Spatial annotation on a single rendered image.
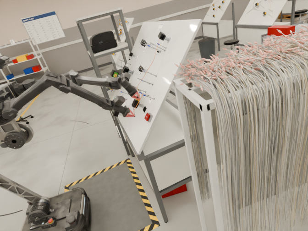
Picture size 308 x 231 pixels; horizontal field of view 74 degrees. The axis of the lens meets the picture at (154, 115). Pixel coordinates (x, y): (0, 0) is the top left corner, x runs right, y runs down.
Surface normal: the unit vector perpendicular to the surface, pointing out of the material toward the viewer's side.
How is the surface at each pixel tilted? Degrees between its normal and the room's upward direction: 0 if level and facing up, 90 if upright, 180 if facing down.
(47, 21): 90
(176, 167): 90
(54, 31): 90
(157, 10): 90
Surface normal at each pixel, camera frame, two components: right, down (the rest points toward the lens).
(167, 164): 0.36, 0.37
